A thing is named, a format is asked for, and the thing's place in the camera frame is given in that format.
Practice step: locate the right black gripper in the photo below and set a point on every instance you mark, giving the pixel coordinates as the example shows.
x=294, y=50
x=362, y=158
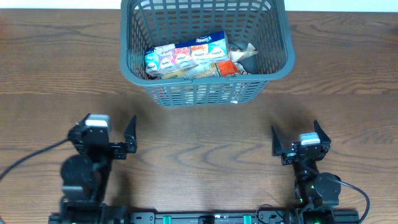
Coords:
x=324, y=142

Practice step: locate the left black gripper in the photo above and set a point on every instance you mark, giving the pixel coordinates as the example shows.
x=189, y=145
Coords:
x=119, y=152

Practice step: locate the orange cracker package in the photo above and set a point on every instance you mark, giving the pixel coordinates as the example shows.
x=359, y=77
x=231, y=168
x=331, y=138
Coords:
x=219, y=69

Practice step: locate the brown white snack bag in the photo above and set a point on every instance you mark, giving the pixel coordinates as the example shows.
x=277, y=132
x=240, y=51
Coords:
x=238, y=53
x=242, y=70

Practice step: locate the Kleenex tissue multipack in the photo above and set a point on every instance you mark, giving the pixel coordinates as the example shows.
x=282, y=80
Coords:
x=209, y=49

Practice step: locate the grey plastic mesh basket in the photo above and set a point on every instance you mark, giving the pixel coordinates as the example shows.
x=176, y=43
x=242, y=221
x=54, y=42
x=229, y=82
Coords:
x=262, y=23

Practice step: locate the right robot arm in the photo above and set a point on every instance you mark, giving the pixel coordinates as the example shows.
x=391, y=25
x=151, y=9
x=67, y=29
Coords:
x=318, y=192

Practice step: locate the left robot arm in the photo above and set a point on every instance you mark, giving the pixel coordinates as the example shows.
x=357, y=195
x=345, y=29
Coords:
x=85, y=175

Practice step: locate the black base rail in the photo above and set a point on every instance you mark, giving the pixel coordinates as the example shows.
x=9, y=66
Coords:
x=262, y=216

